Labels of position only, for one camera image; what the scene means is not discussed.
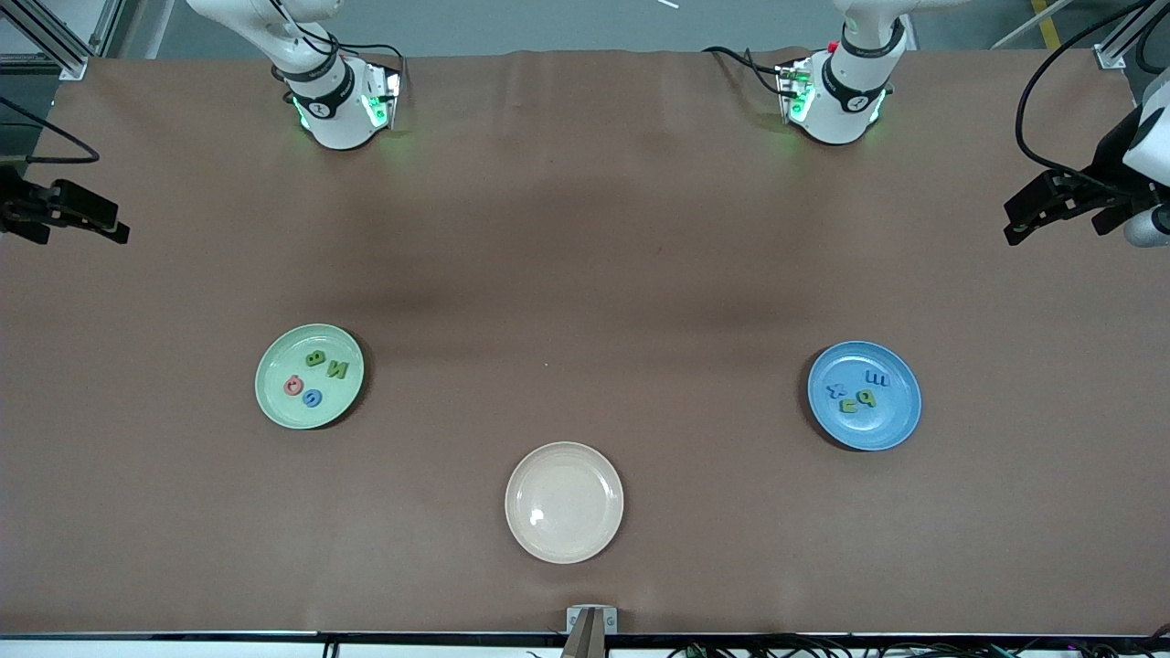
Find grey metal mounting bracket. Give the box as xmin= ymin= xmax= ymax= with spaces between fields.
xmin=559 ymin=605 xmax=619 ymax=658

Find blue plate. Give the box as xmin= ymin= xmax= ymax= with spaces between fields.
xmin=806 ymin=341 xmax=922 ymax=451

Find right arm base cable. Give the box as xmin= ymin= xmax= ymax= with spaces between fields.
xmin=302 ymin=26 xmax=408 ymax=101

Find brown table cover mat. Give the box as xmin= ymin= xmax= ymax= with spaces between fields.
xmin=0 ymin=48 xmax=1170 ymax=638

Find black table edge rail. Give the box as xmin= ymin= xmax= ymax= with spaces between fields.
xmin=0 ymin=629 xmax=1170 ymax=642

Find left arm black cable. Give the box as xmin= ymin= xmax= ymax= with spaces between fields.
xmin=1016 ymin=0 xmax=1170 ymax=176

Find left arm base cable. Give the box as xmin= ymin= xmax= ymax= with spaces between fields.
xmin=702 ymin=44 xmax=796 ymax=97

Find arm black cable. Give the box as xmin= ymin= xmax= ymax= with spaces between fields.
xmin=1016 ymin=0 xmax=1170 ymax=176
xmin=0 ymin=94 xmax=100 ymax=167

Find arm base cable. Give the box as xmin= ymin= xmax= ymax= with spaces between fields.
xmin=702 ymin=44 xmax=796 ymax=97
xmin=302 ymin=26 xmax=408 ymax=101

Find tangled black cables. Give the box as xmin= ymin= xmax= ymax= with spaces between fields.
xmin=667 ymin=638 xmax=1170 ymax=658

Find beige plate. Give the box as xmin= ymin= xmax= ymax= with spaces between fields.
xmin=505 ymin=441 xmax=625 ymax=565

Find light green plate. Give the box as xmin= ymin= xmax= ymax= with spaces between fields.
xmin=254 ymin=323 xmax=366 ymax=430

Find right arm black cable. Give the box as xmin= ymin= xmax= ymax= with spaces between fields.
xmin=0 ymin=94 xmax=100 ymax=167

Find aluminium frame strut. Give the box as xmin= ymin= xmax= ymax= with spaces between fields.
xmin=1094 ymin=0 xmax=1170 ymax=69
xmin=0 ymin=0 xmax=124 ymax=81

